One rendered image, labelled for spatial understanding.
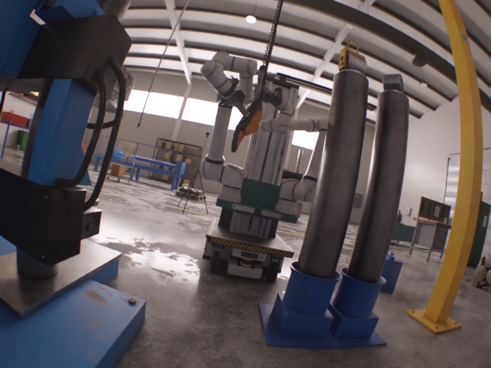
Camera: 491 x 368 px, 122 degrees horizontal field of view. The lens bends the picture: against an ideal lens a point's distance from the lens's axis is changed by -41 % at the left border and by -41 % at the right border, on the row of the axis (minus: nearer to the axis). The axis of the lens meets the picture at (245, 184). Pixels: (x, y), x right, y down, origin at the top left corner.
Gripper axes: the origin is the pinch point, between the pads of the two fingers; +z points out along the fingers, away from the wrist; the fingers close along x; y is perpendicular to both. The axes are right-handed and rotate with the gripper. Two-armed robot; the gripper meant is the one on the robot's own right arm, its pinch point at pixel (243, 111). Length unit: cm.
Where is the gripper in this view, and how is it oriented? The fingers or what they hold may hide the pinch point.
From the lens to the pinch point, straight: 127.6
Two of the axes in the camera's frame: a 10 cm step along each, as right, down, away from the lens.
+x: 7.2, 1.5, -6.8
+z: 5.3, 5.1, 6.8
